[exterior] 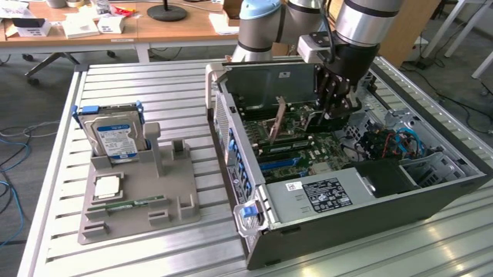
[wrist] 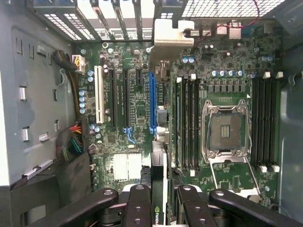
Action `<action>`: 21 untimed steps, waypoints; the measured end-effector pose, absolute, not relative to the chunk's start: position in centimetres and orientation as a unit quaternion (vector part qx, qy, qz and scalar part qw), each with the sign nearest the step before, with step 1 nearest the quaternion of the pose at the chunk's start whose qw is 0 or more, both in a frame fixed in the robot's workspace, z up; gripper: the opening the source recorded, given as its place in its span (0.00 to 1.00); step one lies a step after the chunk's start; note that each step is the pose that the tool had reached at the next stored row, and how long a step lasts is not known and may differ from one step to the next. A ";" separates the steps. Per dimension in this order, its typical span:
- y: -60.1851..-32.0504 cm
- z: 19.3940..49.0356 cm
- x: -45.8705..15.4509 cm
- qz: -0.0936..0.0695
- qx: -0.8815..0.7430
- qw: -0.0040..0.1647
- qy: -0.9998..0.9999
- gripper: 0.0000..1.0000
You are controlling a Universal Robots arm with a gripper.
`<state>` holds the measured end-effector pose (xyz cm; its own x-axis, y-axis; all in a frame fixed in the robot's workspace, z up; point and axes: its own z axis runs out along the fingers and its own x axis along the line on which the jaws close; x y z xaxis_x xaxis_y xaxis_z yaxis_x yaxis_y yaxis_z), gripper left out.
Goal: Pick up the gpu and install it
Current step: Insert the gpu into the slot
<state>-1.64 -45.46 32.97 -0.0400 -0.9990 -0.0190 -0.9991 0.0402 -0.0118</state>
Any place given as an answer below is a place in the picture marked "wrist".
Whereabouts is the silver chipset heat sink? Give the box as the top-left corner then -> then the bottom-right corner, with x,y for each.
113,153 -> 143,182

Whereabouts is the metal socket cover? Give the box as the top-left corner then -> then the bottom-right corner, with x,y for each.
207,153 -> 262,202

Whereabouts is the black plastic shroud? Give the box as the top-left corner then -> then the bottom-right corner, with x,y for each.
9,151 -> 93,227

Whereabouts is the CPU socket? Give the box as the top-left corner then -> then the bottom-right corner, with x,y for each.
200,98 -> 253,164

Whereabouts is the black RAM slot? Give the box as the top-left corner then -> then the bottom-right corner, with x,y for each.
272,71 -> 284,173
182,75 -> 189,172
188,73 -> 196,177
251,77 -> 259,167
266,72 -> 274,168
195,75 -> 202,172
258,72 -> 267,173

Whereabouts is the green motherboard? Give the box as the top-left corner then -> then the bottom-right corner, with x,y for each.
73,22 -> 284,211

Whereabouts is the blue expansion slot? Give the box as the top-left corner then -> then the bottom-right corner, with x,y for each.
148,71 -> 159,136

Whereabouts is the long black expansion slot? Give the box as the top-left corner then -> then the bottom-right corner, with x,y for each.
122,68 -> 131,128
108,68 -> 119,128

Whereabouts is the white PCI slot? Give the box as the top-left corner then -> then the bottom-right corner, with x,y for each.
94,65 -> 105,124

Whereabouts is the short black expansion slot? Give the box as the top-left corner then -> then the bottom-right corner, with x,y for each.
135,69 -> 143,87

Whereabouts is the black open PC case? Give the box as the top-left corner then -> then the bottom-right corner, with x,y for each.
0,0 -> 303,227

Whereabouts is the white power connector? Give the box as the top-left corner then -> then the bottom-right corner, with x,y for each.
71,54 -> 86,74

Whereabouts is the silver rear port block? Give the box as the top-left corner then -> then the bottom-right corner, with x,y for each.
189,20 -> 242,40

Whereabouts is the coloured wire bundle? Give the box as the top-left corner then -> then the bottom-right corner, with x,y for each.
55,120 -> 84,164

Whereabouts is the yellow black wire bundle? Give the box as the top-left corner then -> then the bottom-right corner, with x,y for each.
52,50 -> 82,120

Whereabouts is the red black twisted wire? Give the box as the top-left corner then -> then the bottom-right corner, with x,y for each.
196,0 -> 264,40

